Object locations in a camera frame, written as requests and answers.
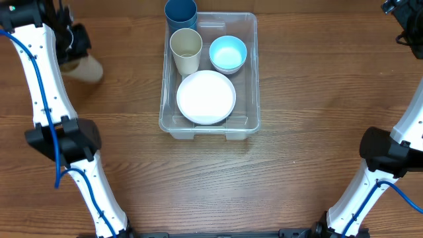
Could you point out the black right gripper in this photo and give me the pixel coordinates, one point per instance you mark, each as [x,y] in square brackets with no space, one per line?
[399,8]

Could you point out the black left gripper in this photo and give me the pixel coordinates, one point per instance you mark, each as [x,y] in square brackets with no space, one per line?
[81,30]

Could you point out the cream plastic cup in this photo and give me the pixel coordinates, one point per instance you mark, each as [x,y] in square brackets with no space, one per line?
[86,69]
[186,46]

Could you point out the blue plastic cup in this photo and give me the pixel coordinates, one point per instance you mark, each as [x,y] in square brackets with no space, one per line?
[181,14]

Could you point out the clear plastic storage bin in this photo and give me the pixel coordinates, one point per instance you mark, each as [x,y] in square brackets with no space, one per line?
[245,118]

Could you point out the white pink plastic plate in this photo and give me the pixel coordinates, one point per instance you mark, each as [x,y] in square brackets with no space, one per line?
[206,97]

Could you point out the light blue plastic bowl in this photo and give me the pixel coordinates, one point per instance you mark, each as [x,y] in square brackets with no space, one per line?
[228,52]

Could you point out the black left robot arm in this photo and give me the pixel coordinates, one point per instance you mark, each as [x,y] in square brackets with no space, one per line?
[51,45]

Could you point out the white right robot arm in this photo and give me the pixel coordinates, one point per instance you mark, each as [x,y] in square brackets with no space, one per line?
[386,157]

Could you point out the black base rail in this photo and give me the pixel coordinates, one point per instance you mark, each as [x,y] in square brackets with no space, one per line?
[282,233]

